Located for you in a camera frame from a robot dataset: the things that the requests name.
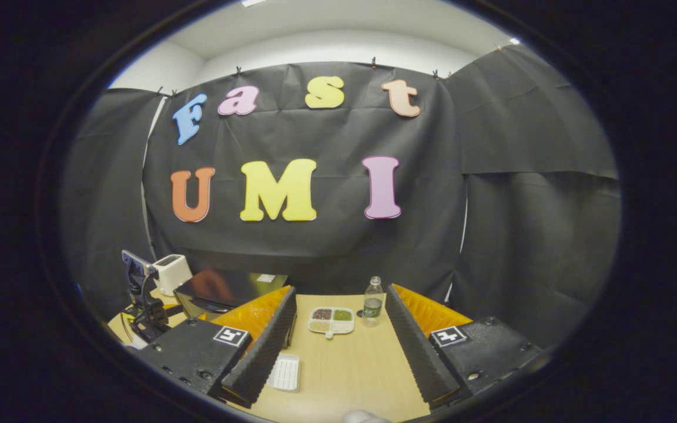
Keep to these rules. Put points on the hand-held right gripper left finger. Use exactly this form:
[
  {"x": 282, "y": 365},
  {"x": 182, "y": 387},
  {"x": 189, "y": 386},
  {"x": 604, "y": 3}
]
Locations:
[{"x": 262, "y": 358}]

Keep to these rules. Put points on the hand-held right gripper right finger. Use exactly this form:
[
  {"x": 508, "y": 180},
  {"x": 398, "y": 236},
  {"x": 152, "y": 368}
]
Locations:
[{"x": 418, "y": 352}]

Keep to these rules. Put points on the black electric oven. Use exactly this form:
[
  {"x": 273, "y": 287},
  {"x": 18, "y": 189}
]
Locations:
[{"x": 227, "y": 294}]

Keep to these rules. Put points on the small white tray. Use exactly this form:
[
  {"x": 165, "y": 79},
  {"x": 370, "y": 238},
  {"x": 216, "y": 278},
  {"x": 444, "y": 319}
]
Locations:
[{"x": 285, "y": 373}]

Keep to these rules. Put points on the white toaster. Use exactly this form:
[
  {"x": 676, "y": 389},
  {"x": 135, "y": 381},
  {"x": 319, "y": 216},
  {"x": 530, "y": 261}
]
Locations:
[{"x": 174, "y": 275}]

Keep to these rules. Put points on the clear plastic water bottle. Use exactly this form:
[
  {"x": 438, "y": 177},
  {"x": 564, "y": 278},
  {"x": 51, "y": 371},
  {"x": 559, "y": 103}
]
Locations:
[{"x": 372, "y": 305}]

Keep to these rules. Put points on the white divided plate with beans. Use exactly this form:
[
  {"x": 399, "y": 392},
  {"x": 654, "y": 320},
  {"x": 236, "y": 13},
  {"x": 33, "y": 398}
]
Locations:
[{"x": 343, "y": 326}]

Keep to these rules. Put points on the black backdrop cloth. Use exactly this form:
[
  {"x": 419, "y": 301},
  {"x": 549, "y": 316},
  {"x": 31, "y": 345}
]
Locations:
[{"x": 338, "y": 247}]

